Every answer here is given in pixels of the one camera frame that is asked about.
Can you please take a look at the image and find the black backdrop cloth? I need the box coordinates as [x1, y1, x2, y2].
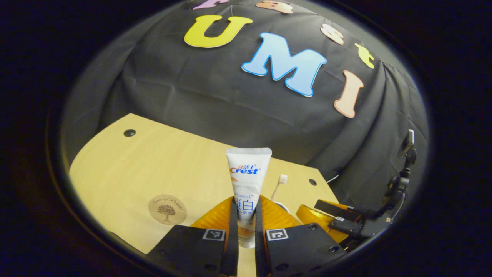
[61, 0, 429, 216]

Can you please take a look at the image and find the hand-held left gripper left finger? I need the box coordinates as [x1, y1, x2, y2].
[146, 195, 239, 277]

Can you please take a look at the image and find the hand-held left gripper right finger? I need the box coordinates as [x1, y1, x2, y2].
[254, 195, 347, 277]

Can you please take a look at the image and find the white toothpaste tube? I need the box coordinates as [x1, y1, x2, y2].
[225, 147, 273, 249]

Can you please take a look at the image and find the beige toothbrush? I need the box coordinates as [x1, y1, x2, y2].
[270, 174, 288, 202]

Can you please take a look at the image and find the round cork coaster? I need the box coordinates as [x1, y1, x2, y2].
[148, 194, 188, 226]

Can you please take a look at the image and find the light wooden desktop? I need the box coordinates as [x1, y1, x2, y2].
[69, 113, 341, 277]

